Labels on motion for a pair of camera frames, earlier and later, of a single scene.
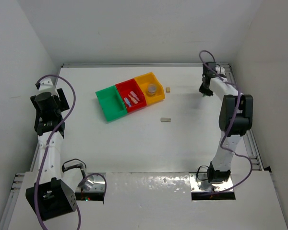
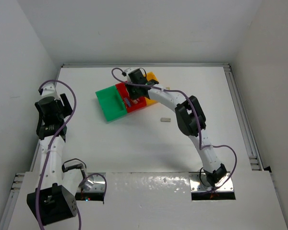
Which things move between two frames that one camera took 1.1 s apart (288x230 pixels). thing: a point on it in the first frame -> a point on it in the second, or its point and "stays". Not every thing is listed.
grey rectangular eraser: [165, 119] stays
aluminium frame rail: [248, 136] stays
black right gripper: [203, 90] -> [134, 95]
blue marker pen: [127, 102] stays
